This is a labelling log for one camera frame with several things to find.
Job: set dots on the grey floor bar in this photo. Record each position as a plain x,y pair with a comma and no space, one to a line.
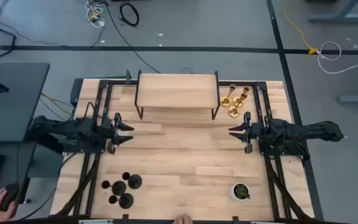
357,99

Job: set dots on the black candlestick holder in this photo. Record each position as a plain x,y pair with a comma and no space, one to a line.
135,181
119,187
125,201

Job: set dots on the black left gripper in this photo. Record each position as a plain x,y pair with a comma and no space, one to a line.
110,132

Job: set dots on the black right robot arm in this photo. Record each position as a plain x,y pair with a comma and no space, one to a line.
300,132

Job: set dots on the gold candlestick holder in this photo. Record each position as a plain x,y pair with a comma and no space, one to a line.
233,112
238,101
225,101

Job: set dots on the black control box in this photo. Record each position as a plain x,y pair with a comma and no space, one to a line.
76,91

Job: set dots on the wooden shelf riser black legs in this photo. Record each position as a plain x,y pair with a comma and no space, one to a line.
177,91

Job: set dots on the dark grey desk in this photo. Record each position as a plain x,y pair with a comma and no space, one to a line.
17,102

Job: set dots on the small plant in white pot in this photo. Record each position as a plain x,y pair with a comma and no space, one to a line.
241,192

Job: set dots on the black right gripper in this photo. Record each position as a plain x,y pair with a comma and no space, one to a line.
255,130

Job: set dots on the grey desk leg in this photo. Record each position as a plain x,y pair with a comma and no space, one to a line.
337,18

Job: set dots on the black aluminium table frame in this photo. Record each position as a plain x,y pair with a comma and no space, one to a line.
261,93

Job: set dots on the black computer mouse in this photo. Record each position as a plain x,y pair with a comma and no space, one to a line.
11,193

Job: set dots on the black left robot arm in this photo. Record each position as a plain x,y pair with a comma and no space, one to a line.
61,129

